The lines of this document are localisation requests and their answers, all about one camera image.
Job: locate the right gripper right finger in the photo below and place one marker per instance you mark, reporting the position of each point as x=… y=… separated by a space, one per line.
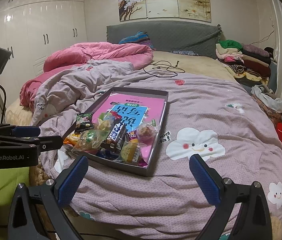
x=253 y=220

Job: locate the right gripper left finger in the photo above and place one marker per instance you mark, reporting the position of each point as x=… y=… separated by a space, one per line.
x=24 y=221

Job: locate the green cracker packet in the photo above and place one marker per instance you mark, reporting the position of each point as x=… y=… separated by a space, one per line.
x=91 y=140

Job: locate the green pea snack packet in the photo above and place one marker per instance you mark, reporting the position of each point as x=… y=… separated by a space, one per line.
x=83 y=122

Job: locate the Snickers chocolate bar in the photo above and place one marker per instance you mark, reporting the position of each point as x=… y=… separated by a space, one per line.
x=116 y=138

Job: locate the clear yellow cake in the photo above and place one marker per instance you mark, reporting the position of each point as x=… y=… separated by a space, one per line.
x=124 y=153

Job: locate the purple rice roll snack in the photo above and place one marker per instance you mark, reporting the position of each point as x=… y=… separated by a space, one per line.
x=135 y=156

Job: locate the orange snack packet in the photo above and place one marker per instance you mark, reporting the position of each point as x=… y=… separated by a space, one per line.
x=72 y=139

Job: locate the blue Oreo packet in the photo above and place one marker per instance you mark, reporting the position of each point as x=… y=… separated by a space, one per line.
x=106 y=154

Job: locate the green yellow wrapped candy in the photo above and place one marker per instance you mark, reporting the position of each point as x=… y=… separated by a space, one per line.
x=105 y=121

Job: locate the grey tray with pink book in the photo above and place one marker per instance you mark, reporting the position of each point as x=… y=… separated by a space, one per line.
x=136 y=106

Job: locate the red candy stick packet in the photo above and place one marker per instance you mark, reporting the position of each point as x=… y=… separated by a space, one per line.
x=116 y=115

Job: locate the clear bag nut snack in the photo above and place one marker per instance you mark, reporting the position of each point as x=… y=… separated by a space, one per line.
x=146 y=132

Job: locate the white wardrobe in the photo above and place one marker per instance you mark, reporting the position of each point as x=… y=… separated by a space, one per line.
x=32 y=30

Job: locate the grey white crumpled garment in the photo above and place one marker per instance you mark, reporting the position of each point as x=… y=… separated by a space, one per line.
x=265 y=95

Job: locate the pile of folded clothes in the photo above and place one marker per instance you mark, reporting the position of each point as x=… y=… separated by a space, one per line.
x=246 y=63

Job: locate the pink quilt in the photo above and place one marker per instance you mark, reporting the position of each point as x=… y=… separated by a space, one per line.
x=79 y=54

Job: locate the blue striped pillow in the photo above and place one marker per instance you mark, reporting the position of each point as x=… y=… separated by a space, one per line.
x=139 y=38

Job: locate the grey padded headboard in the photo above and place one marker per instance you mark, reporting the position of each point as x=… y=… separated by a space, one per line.
x=171 y=35

